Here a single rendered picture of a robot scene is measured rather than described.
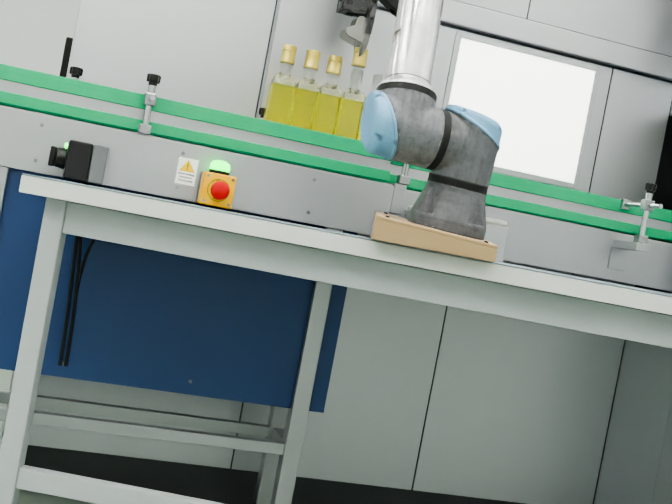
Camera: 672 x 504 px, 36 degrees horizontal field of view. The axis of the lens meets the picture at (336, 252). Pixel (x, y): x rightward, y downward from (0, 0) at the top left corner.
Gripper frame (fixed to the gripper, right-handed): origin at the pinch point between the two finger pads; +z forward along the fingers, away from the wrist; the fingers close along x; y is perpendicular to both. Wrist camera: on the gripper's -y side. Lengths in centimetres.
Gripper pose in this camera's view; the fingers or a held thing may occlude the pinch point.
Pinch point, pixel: (361, 52)
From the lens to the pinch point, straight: 255.2
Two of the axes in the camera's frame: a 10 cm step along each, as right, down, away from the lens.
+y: -9.5, -1.7, -2.6
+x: 2.5, 0.7, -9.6
